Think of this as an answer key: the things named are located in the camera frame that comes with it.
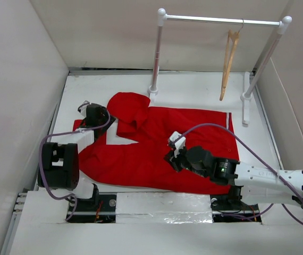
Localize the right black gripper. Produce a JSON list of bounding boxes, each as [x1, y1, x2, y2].
[[163, 144, 209, 178]]

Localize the red trousers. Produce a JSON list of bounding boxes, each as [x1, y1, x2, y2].
[[79, 92, 239, 195]]

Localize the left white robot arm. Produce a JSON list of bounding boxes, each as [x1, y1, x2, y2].
[[37, 101, 115, 206]]

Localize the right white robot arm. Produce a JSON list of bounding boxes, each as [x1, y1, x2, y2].
[[165, 146, 303, 209]]

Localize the wooden clothes hanger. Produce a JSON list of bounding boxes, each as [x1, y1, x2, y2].
[[219, 20, 244, 101]]

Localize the silver taped foam strip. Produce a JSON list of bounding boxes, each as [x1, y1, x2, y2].
[[115, 192, 213, 224]]

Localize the white clothes rack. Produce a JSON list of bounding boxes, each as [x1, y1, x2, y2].
[[148, 8, 292, 126]]

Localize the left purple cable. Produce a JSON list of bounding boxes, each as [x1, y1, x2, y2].
[[38, 102, 112, 221]]

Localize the purple cable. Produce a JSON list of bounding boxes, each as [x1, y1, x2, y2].
[[38, 102, 112, 221], [176, 123, 303, 228]]

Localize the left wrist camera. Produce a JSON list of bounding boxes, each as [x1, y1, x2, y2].
[[77, 100, 91, 117]]

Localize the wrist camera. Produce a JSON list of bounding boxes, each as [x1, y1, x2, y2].
[[168, 131, 186, 158], [77, 100, 91, 117]]

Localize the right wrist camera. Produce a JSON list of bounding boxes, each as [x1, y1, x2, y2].
[[168, 131, 186, 158]]

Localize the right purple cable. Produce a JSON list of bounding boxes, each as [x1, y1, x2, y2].
[[176, 123, 303, 228]]

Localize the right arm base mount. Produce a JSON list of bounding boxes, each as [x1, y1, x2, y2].
[[211, 186, 262, 223]]

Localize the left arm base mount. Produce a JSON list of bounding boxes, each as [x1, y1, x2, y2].
[[66, 193, 117, 224]]

